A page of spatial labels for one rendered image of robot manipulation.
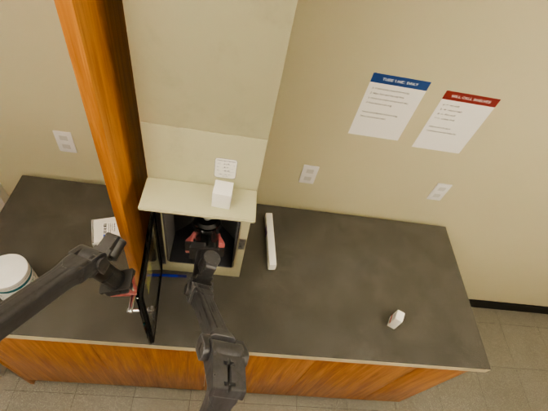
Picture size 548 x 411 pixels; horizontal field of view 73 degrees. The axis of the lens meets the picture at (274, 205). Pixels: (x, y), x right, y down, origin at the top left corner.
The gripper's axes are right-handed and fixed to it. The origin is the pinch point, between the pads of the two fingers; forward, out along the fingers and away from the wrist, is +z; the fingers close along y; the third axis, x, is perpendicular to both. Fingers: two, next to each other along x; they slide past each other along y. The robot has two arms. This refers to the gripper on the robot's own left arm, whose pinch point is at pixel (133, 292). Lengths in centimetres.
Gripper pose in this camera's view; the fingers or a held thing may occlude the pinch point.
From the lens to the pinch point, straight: 128.1
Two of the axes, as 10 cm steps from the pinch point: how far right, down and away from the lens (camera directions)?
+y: -9.6, 1.9, 1.8
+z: 2.6, 5.7, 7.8
